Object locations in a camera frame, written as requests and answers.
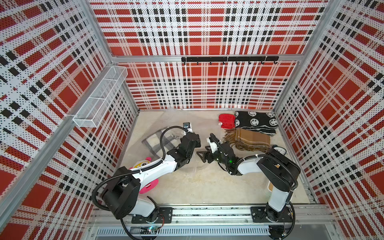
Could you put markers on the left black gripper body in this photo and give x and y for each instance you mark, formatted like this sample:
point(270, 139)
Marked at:
point(197, 144)

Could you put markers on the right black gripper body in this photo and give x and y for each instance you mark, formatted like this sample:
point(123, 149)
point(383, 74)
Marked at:
point(215, 157)

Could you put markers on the cream grey plaid scarf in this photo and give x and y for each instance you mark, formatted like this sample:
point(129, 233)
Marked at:
point(170, 141)

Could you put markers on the brown plaid scarf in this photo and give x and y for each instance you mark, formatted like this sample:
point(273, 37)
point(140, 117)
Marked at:
point(245, 140)

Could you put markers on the red knitted scarf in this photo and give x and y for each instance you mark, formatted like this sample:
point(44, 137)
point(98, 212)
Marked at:
point(227, 121)

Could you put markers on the black smiley face scarf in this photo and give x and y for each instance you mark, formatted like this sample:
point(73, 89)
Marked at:
point(265, 123)

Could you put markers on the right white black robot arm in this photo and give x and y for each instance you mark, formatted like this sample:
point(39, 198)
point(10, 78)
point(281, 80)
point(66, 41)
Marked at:
point(281, 172)

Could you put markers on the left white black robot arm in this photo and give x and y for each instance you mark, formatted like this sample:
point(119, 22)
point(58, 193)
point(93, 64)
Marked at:
point(120, 194)

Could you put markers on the wooden board with blue print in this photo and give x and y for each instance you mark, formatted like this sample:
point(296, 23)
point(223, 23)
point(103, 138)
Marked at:
point(270, 187)

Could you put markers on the teal alarm clock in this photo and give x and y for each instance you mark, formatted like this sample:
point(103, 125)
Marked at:
point(281, 150)

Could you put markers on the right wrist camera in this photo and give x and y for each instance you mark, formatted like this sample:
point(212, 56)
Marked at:
point(213, 145)

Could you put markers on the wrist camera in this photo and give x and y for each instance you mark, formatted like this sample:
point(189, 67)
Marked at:
point(213, 145)
point(188, 126)

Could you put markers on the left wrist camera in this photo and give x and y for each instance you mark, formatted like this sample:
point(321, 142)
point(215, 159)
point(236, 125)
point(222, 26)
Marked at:
point(188, 126)

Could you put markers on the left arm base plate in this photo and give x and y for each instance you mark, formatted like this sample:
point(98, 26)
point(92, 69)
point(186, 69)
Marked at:
point(158, 216)

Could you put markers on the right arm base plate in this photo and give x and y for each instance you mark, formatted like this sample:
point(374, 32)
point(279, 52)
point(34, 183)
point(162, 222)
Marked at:
point(269, 215)

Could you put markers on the black wall hook rail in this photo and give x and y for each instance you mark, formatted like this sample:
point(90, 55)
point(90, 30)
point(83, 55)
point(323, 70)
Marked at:
point(261, 59)

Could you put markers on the white wire mesh basket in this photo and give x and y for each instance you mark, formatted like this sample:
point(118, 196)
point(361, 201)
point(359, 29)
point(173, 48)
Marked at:
point(92, 112)

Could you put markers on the aluminium front rail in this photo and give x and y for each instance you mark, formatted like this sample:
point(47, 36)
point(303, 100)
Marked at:
point(188, 222)

